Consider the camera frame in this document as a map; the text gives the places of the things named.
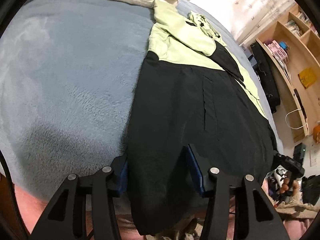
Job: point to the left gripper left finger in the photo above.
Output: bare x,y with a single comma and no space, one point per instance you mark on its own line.
83,207

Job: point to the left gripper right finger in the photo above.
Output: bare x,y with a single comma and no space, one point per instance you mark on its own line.
255,216

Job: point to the green and black hooded jacket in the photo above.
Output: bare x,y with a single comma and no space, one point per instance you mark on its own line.
191,90

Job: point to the right hand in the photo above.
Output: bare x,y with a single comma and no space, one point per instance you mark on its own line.
288,191

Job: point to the yellow cloth on shelf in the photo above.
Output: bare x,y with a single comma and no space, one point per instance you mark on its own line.
307,77

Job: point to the black zebra pattern bag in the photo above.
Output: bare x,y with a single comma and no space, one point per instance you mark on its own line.
264,72

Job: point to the wooden curved bookshelf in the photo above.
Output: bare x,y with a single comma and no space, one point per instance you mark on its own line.
296,35

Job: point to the pink drawer organizer box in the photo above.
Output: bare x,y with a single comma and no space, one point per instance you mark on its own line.
277,51

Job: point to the white cardboard box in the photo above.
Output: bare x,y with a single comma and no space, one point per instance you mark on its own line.
249,55

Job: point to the blue fleece bed blanket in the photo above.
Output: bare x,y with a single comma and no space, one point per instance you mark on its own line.
69,70

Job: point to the white floral curtain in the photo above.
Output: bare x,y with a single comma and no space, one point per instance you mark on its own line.
245,19

